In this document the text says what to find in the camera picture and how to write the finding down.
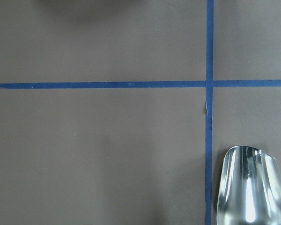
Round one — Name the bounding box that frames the metal ice scoop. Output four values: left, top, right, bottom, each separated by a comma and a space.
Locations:
216, 146, 281, 225

